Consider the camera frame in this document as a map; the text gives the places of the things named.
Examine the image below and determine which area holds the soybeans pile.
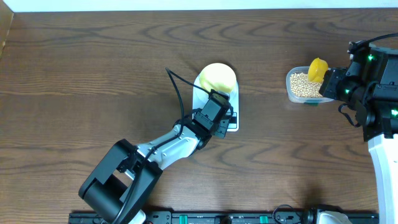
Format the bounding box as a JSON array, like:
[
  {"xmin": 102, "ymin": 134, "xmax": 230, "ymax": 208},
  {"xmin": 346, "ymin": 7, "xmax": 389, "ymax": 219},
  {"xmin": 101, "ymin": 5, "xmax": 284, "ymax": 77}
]
[{"xmin": 290, "ymin": 73, "xmax": 322, "ymax": 98}]

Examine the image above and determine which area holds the yellow measuring scoop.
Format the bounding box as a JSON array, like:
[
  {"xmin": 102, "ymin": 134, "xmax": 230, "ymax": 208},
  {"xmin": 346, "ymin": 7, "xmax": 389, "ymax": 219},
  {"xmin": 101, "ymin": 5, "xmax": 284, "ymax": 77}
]
[{"xmin": 308, "ymin": 58, "xmax": 329, "ymax": 83}]

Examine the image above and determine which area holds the black right camera cable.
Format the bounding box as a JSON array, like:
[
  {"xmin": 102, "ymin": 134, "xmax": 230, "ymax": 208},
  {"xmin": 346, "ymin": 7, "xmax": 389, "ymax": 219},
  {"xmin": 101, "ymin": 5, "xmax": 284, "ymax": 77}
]
[{"xmin": 348, "ymin": 32, "xmax": 398, "ymax": 52}]

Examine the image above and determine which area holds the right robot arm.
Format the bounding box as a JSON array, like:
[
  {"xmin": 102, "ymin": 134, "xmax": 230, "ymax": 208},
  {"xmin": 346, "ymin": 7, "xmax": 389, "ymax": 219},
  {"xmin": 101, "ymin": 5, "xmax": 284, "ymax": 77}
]
[{"xmin": 319, "ymin": 40, "xmax": 397, "ymax": 223}]

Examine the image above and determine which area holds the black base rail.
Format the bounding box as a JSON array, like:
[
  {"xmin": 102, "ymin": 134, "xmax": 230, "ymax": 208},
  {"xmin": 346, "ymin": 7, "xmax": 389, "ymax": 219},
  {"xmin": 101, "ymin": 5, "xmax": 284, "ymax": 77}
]
[{"xmin": 68, "ymin": 203, "xmax": 380, "ymax": 224}]

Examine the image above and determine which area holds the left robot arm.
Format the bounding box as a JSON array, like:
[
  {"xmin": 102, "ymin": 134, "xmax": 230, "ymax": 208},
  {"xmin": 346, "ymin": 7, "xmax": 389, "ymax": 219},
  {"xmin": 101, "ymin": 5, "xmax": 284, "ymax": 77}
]
[{"xmin": 78, "ymin": 90, "xmax": 233, "ymax": 223}]

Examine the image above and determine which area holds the yellow plastic bowl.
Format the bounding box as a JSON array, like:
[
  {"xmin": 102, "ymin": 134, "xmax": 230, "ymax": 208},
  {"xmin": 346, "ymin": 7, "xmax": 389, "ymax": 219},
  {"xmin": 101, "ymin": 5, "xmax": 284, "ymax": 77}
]
[{"xmin": 199, "ymin": 63, "xmax": 237, "ymax": 93}]

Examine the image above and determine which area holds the black camera cable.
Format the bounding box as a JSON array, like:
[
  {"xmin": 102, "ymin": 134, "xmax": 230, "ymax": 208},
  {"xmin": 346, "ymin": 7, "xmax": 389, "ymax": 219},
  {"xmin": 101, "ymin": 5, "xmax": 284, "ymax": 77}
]
[
  {"xmin": 348, "ymin": 32, "xmax": 398, "ymax": 52},
  {"xmin": 110, "ymin": 67, "xmax": 217, "ymax": 224}
]

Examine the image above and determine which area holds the white digital kitchen scale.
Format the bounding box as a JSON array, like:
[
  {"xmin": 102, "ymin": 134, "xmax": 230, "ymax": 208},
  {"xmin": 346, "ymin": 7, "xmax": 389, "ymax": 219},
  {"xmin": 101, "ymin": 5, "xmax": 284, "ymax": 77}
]
[{"xmin": 192, "ymin": 83, "xmax": 239, "ymax": 132}]

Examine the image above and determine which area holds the black left camera cable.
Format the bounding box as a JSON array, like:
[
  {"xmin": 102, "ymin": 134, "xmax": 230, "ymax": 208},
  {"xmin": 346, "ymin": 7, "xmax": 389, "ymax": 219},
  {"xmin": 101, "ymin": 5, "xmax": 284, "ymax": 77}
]
[{"xmin": 110, "ymin": 67, "xmax": 217, "ymax": 224}]

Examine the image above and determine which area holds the clear plastic container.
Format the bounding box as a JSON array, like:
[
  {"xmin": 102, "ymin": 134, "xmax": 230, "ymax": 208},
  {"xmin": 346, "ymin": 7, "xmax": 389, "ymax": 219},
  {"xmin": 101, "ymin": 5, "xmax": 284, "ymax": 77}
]
[{"xmin": 286, "ymin": 66, "xmax": 333, "ymax": 104}]

